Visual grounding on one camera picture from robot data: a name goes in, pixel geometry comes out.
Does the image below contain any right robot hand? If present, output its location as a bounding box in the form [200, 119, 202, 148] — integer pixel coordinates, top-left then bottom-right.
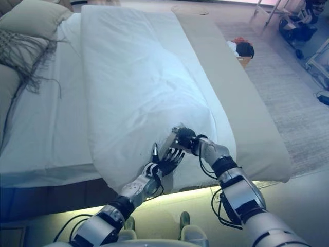
[166, 125, 197, 156]

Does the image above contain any cream fringed waffle blanket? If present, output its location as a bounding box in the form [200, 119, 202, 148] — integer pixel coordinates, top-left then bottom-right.
[170, 4, 293, 184]

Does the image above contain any white fitted bed sheet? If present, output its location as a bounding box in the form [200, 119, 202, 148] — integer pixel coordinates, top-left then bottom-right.
[0, 12, 103, 190]

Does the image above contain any right dark robot foot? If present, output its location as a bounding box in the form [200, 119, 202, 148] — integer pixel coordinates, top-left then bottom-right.
[179, 210, 191, 229]

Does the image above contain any dark robot foot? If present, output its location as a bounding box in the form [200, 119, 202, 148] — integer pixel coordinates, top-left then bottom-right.
[179, 210, 191, 229]
[124, 216, 136, 230]

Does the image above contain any tan laundry basket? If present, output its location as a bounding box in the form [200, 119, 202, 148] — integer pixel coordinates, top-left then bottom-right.
[235, 55, 254, 69]

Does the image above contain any left dark robot foot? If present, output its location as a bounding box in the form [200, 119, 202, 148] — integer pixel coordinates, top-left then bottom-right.
[124, 216, 136, 230]

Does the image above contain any white clothing piece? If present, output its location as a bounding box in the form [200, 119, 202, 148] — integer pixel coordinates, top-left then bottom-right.
[225, 40, 239, 57]

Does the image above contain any grey textured floor rug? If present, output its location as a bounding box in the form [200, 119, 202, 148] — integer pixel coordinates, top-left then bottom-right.
[213, 22, 329, 177]

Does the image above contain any black clothing piece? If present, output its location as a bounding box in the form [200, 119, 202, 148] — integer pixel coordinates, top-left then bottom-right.
[235, 42, 255, 58]

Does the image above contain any left silver robot leg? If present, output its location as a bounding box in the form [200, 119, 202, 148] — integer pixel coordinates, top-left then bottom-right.
[118, 228, 137, 242]

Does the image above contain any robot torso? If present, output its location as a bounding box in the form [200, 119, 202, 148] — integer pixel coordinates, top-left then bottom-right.
[51, 238, 206, 247]

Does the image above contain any white metal stand leg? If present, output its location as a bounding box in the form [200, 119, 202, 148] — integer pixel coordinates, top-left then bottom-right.
[257, 0, 286, 27]

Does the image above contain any black silver wheeled machine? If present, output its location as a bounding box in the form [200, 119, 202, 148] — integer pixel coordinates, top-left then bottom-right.
[279, 0, 327, 60]

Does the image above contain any silver framed case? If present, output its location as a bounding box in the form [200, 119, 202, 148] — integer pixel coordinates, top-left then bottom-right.
[305, 41, 329, 91]

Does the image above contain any woven fringed cushion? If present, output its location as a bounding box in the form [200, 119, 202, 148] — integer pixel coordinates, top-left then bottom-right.
[0, 28, 70, 98]

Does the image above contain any plain beige pillow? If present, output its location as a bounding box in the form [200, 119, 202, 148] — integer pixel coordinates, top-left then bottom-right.
[0, 0, 74, 42]

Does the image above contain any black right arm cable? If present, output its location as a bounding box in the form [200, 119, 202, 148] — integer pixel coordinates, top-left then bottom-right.
[198, 153, 243, 230]

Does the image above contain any upholstered bed frame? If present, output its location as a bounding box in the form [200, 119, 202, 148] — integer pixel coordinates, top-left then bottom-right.
[0, 184, 124, 223]

